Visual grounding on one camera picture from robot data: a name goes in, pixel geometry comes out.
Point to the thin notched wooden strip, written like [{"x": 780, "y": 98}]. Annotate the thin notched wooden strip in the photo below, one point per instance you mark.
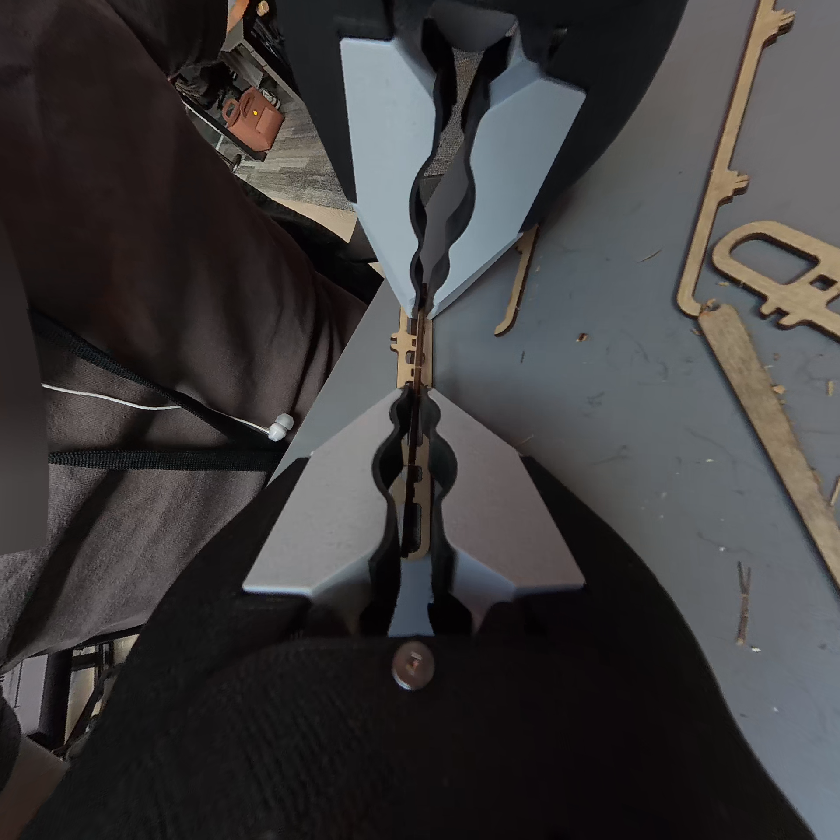
[{"x": 741, "y": 98}]

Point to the notched wooden model part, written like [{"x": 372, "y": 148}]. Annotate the notched wooden model part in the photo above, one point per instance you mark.
[{"x": 425, "y": 358}]

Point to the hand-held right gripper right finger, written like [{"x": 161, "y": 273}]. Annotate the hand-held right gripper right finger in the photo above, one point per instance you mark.
[{"x": 505, "y": 525}]

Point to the flat wooden strip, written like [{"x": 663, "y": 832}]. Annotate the flat wooden strip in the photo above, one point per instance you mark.
[{"x": 754, "y": 394}]

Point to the person's dark hooded jacket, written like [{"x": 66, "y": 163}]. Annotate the person's dark hooded jacket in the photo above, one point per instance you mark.
[{"x": 164, "y": 229}]

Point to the brown bag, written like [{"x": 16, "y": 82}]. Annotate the brown bag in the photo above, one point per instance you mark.
[{"x": 256, "y": 118}]

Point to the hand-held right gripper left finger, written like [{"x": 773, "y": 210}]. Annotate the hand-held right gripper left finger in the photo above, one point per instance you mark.
[{"x": 321, "y": 525}]

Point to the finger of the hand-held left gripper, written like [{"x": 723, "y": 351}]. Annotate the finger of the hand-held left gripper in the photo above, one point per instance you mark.
[
  {"x": 518, "y": 144},
  {"x": 384, "y": 131}
]

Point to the small dark twig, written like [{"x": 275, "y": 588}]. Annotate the small dark twig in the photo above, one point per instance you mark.
[{"x": 743, "y": 610}]

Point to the metal frame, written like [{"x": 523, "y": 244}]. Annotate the metal frame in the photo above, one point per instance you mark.
[{"x": 85, "y": 689}]

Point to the person's grey trousers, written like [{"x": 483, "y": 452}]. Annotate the person's grey trousers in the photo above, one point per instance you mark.
[{"x": 65, "y": 577}]

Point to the small hooked wooden strip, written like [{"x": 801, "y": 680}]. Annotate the small hooked wooden strip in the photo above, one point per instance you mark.
[{"x": 518, "y": 289}]

